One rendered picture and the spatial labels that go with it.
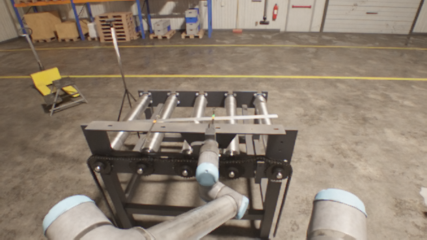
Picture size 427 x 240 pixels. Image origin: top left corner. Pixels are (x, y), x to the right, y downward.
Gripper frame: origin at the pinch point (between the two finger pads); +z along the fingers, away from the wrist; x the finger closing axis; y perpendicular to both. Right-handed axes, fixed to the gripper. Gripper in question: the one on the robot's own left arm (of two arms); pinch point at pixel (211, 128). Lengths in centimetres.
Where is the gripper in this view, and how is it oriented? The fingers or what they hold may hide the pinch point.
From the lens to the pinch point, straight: 114.7
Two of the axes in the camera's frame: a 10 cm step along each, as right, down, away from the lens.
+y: 10.0, 0.1, -0.6
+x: -0.2, -8.6, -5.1
